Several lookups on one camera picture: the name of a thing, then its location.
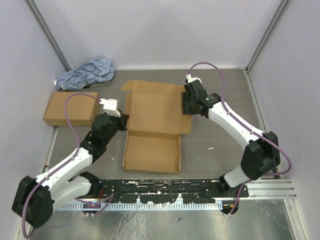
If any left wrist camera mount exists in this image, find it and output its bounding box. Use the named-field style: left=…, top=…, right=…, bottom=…
left=99, top=98, right=121, bottom=118

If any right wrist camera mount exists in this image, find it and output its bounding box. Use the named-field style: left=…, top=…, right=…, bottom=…
left=185, top=73, right=202, bottom=84

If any aluminium front rail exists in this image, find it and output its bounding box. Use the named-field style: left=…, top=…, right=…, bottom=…
left=24, top=178, right=298, bottom=201

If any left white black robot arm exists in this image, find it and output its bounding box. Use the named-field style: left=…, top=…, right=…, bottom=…
left=11, top=113, right=129, bottom=229

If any brown cardboard box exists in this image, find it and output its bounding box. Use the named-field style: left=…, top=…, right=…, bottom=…
left=43, top=91, right=99, bottom=127

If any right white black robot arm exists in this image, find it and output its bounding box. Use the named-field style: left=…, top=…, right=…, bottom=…
left=181, top=78, right=281, bottom=198

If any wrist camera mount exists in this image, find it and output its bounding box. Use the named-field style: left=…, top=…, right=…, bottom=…
left=185, top=73, right=202, bottom=84
left=99, top=98, right=121, bottom=118

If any aluminium frame post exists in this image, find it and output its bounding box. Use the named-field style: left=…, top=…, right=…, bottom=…
left=245, top=0, right=292, bottom=74
left=24, top=0, right=71, bottom=71

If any left aluminium frame post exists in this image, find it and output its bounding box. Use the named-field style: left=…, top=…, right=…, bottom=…
left=24, top=0, right=71, bottom=71

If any slotted grey cable duct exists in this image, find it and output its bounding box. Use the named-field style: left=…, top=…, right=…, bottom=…
left=56, top=200, right=223, bottom=212

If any blue white striped cloth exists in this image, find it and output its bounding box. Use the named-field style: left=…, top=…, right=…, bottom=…
left=53, top=57, right=116, bottom=92

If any right aluminium frame post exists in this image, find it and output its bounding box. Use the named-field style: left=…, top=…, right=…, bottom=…
left=245, top=0, right=292, bottom=74

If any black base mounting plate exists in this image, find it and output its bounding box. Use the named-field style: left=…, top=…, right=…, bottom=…
left=79, top=178, right=239, bottom=204

